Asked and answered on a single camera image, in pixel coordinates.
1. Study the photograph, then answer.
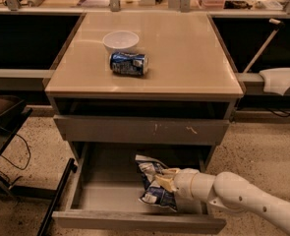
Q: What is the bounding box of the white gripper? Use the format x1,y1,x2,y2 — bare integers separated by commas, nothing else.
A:
155,168,203,214

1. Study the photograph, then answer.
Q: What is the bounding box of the blue chip bag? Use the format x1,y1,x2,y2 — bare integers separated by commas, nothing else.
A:
135,154,177,210

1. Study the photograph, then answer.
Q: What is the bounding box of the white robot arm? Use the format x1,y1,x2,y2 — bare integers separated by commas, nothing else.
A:
154,168,290,236

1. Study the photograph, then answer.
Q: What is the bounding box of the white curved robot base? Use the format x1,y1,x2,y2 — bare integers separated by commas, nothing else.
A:
260,68,290,95

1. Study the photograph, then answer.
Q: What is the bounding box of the open grey lower drawer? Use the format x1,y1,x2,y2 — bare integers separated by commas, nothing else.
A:
53,144,226,234

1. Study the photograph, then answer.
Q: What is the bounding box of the grey drawer cabinet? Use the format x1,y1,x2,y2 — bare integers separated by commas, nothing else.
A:
45,11,243,156

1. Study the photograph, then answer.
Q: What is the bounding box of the closed grey upper drawer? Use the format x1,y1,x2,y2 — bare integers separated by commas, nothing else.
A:
54,115,229,146

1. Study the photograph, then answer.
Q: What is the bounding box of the blue soda can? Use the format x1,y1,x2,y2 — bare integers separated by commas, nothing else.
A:
109,52,148,76

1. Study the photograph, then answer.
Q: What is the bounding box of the white bowl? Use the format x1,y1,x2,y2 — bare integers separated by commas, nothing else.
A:
102,30,140,53

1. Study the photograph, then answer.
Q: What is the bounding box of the black cart on left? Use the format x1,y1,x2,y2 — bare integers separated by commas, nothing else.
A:
0,95,77,236

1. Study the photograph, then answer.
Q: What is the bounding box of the white stick with cap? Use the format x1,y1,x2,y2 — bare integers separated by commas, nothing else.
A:
244,18,284,73

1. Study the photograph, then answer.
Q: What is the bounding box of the black cable on floor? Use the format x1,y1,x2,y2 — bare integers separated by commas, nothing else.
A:
0,133,32,172

